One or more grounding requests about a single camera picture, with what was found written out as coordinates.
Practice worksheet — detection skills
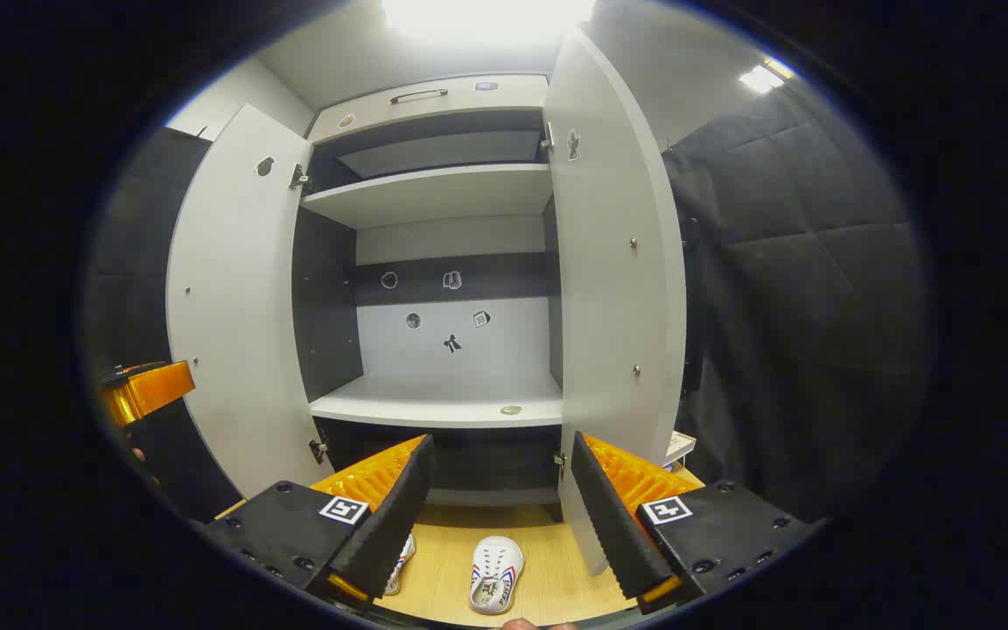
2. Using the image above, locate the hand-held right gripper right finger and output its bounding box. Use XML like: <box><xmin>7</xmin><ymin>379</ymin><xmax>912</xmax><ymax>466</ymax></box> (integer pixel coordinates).
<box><xmin>570</xmin><ymin>431</ymin><xmax>827</xmax><ymax>613</ymax></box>

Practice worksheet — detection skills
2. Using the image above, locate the grey shoe cabinet door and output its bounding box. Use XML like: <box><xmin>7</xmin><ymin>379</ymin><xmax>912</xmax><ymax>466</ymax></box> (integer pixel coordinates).
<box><xmin>165</xmin><ymin>103</ymin><xmax>334</xmax><ymax>500</ymax></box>
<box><xmin>542</xmin><ymin>26</ymin><xmax>689</xmax><ymax>577</ymax></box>

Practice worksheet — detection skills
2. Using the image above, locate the white canvas shoe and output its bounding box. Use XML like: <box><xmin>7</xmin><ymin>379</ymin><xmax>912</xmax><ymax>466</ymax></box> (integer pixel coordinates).
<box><xmin>384</xmin><ymin>534</ymin><xmax>418</xmax><ymax>597</ymax></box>
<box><xmin>468</xmin><ymin>535</ymin><xmax>526</xmax><ymax>615</ymax></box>

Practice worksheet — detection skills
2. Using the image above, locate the grey shoe cabinet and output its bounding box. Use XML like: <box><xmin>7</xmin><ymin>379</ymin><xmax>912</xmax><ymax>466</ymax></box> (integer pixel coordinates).
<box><xmin>292</xmin><ymin>73</ymin><xmax>568</xmax><ymax>526</ymax></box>

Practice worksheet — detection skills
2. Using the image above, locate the grey cabinet drawer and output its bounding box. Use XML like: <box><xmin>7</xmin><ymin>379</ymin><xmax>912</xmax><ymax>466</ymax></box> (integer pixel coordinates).
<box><xmin>307</xmin><ymin>74</ymin><xmax>550</xmax><ymax>145</ymax></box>

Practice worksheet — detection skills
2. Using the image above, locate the black backdrop cloth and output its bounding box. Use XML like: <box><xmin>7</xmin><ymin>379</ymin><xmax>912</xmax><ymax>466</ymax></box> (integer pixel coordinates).
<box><xmin>84</xmin><ymin>74</ymin><xmax>938</xmax><ymax>526</ymax></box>

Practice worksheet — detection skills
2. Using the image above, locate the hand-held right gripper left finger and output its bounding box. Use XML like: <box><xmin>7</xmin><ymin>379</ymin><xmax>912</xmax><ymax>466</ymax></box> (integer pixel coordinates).
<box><xmin>196</xmin><ymin>433</ymin><xmax>437</xmax><ymax>605</ymax></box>

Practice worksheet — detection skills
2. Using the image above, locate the ceiling light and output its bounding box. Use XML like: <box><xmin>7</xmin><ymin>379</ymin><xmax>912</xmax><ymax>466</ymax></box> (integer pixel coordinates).
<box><xmin>738</xmin><ymin>56</ymin><xmax>795</xmax><ymax>95</ymax></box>
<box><xmin>380</xmin><ymin>0</ymin><xmax>599</xmax><ymax>46</ymax></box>

